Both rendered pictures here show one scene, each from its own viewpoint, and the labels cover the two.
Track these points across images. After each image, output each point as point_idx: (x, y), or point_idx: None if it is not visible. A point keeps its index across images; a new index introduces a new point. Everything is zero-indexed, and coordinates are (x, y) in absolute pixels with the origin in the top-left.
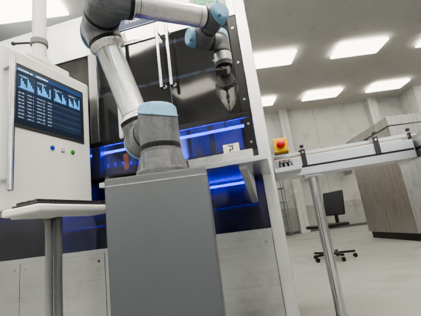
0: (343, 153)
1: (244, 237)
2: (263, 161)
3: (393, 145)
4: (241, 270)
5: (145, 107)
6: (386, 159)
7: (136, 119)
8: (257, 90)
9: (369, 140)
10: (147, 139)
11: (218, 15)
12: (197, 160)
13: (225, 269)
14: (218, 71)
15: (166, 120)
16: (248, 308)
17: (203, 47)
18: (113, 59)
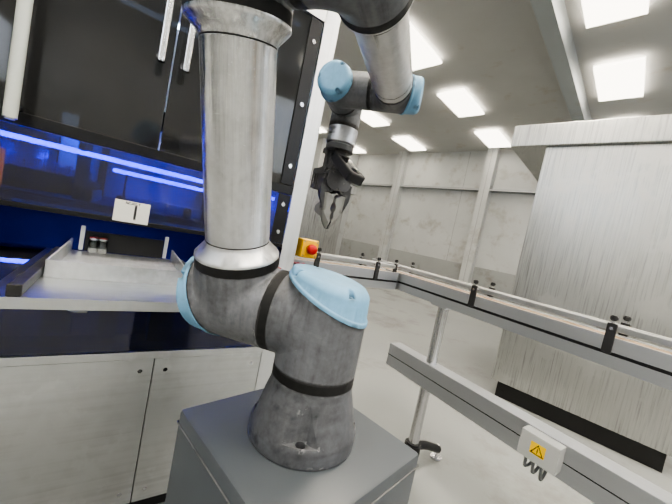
0: (350, 270)
1: (225, 356)
2: None
3: (386, 274)
4: (206, 398)
5: (345, 306)
6: (376, 285)
7: (262, 275)
8: (310, 163)
9: (371, 262)
10: (328, 379)
11: (415, 107)
12: None
13: (183, 398)
14: (353, 176)
15: (363, 334)
16: None
17: (336, 108)
18: (262, 96)
